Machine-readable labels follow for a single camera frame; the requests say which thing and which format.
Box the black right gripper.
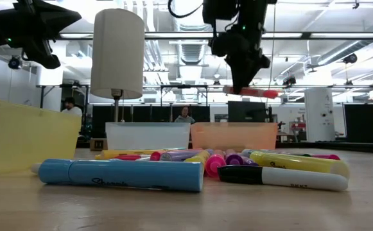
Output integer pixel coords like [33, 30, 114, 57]
[224, 22, 271, 96]

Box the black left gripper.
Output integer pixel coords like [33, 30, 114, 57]
[0, 0, 83, 70]

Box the red Expo marker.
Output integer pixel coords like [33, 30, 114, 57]
[223, 85, 279, 99]

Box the yellow Sharpie highlighter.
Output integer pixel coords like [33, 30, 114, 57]
[184, 150, 211, 168]
[249, 150, 351, 180]

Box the pink highlighter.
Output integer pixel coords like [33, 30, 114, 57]
[204, 153, 227, 178]

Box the purple highlighter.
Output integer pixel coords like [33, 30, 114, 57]
[159, 150, 204, 162]

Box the black cap fine marker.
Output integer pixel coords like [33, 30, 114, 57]
[218, 165, 349, 193]

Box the magenta Expo marker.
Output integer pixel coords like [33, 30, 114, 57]
[311, 154, 341, 161]

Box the red cap fine marker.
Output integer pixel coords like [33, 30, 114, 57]
[114, 155, 152, 162]

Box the light blue Sharpie highlighter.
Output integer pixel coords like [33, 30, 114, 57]
[37, 158, 205, 193]

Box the black monitor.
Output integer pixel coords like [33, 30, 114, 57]
[227, 100, 268, 123]

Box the orange translucent plastic bin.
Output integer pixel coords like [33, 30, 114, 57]
[190, 122, 279, 152]

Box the white cylinder lamp, wooden base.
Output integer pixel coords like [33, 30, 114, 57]
[89, 8, 146, 151]

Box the person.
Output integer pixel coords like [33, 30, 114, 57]
[60, 97, 83, 117]
[174, 107, 196, 124]

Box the black overhead beam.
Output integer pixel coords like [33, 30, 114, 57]
[56, 31, 373, 40]

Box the white column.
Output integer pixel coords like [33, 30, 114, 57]
[304, 87, 336, 143]

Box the black partition panel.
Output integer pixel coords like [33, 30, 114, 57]
[343, 103, 373, 144]
[91, 105, 211, 139]

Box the yellow translucent plastic bin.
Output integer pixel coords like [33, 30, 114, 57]
[0, 98, 83, 177]

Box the clear translucent plastic bin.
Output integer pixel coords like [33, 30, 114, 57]
[105, 121, 192, 151]

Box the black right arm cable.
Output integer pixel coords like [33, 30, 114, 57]
[168, 0, 205, 19]

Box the black metal table frame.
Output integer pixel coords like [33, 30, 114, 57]
[76, 140, 373, 154]

